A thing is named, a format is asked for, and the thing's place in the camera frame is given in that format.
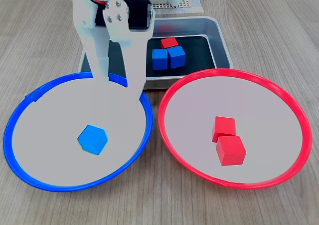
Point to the blue cube block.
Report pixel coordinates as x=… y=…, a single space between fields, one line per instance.
x=177 y=56
x=92 y=140
x=159 y=59

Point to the red cube block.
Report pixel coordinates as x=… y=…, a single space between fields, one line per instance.
x=224 y=125
x=230 y=150
x=169 y=42

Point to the black tray liner mat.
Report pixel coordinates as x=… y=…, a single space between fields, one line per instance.
x=197 y=58

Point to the silver metal tray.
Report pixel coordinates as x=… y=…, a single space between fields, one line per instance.
x=189 y=25

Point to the white dish red rim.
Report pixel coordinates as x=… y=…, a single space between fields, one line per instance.
x=187 y=122

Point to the white dish blue rim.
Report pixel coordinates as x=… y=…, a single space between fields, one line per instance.
x=49 y=135

